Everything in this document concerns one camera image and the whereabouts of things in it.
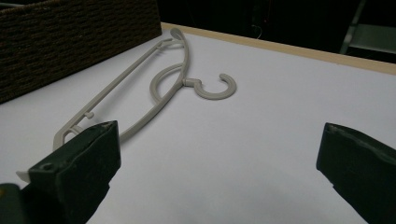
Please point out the brown woven basket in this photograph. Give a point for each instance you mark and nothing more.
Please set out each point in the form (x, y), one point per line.
(71, 43)

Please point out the grey metal stand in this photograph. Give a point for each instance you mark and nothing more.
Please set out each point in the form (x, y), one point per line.
(370, 35)

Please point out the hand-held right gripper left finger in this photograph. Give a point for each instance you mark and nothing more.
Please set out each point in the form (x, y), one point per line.
(77, 168)

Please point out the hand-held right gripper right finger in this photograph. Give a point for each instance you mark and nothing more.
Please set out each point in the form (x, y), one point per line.
(361, 174)

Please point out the grey plastic clothes hanger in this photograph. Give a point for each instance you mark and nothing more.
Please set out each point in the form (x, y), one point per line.
(186, 62)

